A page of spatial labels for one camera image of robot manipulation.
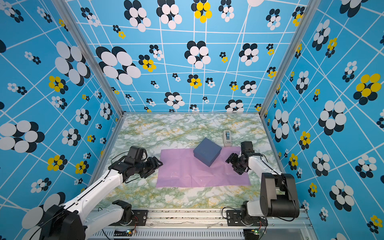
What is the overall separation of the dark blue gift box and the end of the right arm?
Answer: 12 centimetres

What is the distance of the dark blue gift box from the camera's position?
0.92m

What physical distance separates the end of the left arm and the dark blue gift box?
27 cm

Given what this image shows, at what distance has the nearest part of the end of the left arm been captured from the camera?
594 mm

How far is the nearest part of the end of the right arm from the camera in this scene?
68 cm
